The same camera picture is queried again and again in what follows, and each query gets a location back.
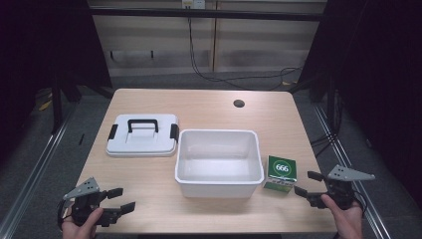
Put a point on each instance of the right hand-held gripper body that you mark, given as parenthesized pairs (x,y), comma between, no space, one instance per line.
(341,189)

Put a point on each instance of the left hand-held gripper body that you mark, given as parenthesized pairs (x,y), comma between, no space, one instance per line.
(87,203)

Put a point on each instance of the small green and white carton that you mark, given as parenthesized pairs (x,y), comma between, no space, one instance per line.
(282,169)

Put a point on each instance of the white plastic storage box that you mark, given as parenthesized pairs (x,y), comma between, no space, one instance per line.
(219,190)

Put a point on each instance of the person's left hand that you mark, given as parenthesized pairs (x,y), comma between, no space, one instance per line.
(79,227)

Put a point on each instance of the person's right hand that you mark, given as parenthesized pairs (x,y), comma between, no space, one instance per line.
(346,220)

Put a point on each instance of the small black stick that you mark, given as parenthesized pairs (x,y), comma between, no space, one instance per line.
(81,139)

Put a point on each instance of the round black table grommet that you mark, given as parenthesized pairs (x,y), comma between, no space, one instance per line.
(239,103)

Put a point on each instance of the yellow floor tape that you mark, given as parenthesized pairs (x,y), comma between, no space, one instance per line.
(45,105)

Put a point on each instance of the black curtain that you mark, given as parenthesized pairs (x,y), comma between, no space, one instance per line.
(40,49)
(381,83)

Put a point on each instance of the black horizontal metal bar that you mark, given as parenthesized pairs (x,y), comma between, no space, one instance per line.
(232,15)

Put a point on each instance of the aluminium floor rail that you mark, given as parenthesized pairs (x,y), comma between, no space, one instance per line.
(338,151)
(33,174)

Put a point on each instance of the black metal stand post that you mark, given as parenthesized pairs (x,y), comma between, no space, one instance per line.
(56,106)

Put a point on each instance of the white wall socket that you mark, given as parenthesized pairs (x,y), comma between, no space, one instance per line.
(193,3)

